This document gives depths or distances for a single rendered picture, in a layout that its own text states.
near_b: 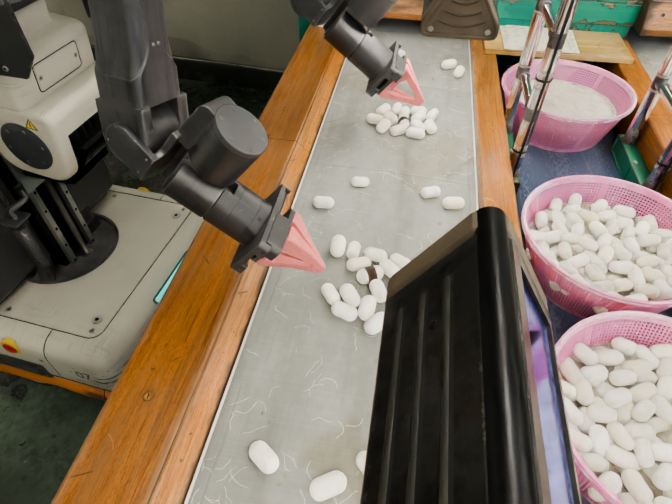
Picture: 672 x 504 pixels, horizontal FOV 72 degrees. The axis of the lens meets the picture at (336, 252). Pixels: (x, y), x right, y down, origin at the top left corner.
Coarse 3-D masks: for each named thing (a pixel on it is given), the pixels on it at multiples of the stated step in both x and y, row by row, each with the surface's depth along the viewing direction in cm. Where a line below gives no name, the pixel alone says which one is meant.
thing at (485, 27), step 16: (432, 0) 49; (448, 0) 46; (464, 0) 46; (480, 0) 46; (432, 16) 48; (448, 16) 48; (464, 16) 47; (480, 16) 47; (496, 16) 47; (432, 32) 49; (448, 32) 49; (464, 32) 48; (480, 32) 48; (496, 32) 48
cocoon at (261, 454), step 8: (256, 448) 47; (264, 448) 48; (256, 456) 47; (264, 456) 47; (272, 456) 47; (256, 464) 47; (264, 464) 47; (272, 464) 47; (264, 472) 47; (272, 472) 47
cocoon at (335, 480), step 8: (336, 472) 46; (320, 480) 45; (328, 480) 45; (336, 480) 45; (344, 480) 46; (312, 488) 45; (320, 488) 45; (328, 488) 45; (336, 488) 45; (344, 488) 46; (312, 496) 45; (320, 496) 45; (328, 496) 45
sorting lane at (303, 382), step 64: (320, 128) 92; (448, 128) 92; (320, 192) 79; (384, 192) 79; (448, 192) 79; (256, 320) 61; (320, 320) 61; (256, 384) 55; (320, 384) 55; (320, 448) 50
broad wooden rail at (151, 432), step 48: (288, 96) 96; (288, 144) 84; (192, 288) 61; (240, 288) 62; (144, 336) 56; (192, 336) 56; (240, 336) 59; (144, 384) 52; (192, 384) 52; (96, 432) 48; (144, 432) 48; (192, 432) 49; (96, 480) 45; (144, 480) 45; (192, 480) 48
